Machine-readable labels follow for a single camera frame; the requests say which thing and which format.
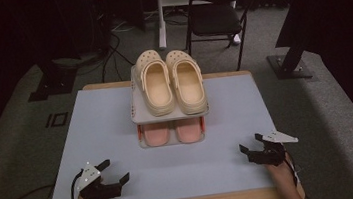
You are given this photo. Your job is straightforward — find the black floor cables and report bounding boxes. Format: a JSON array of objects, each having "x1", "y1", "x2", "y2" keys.
[{"x1": 93, "y1": 17, "x2": 137, "y2": 85}]

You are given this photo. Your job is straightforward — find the cream clog shoe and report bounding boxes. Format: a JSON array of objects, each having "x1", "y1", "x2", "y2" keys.
[
  {"x1": 131, "y1": 47, "x2": 177, "y2": 120},
  {"x1": 163, "y1": 46, "x2": 210, "y2": 118}
]

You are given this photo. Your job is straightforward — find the black slanted stand with base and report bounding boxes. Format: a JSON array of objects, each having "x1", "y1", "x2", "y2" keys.
[{"x1": 263, "y1": 20, "x2": 316, "y2": 84}]

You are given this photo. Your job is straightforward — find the black stand with square base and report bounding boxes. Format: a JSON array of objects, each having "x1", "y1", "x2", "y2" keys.
[{"x1": 23, "y1": 54, "x2": 82, "y2": 103}]

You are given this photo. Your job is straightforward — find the pale blue table mat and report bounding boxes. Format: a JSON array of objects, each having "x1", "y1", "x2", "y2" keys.
[{"x1": 35, "y1": 67, "x2": 288, "y2": 199}]

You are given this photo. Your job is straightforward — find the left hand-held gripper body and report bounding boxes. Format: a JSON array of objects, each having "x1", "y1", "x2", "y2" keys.
[{"x1": 72, "y1": 158, "x2": 123, "y2": 199}]

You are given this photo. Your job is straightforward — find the grey two-tier shoe rack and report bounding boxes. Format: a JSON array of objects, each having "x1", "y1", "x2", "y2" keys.
[{"x1": 124, "y1": 56, "x2": 214, "y2": 151}]

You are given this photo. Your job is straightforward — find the pink slide slipper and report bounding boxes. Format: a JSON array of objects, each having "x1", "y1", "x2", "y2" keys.
[
  {"x1": 141, "y1": 121, "x2": 173, "y2": 148},
  {"x1": 173, "y1": 116, "x2": 204, "y2": 146}
]

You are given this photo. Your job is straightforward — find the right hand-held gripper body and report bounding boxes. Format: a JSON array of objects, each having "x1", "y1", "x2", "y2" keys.
[{"x1": 244, "y1": 127, "x2": 302, "y2": 170}]

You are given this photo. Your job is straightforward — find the black folding chair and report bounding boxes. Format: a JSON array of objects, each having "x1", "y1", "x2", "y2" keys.
[{"x1": 180, "y1": 0, "x2": 267, "y2": 78}]

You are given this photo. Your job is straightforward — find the person's right hand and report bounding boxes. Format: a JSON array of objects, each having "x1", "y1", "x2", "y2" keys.
[{"x1": 263, "y1": 152, "x2": 298, "y2": 193}]

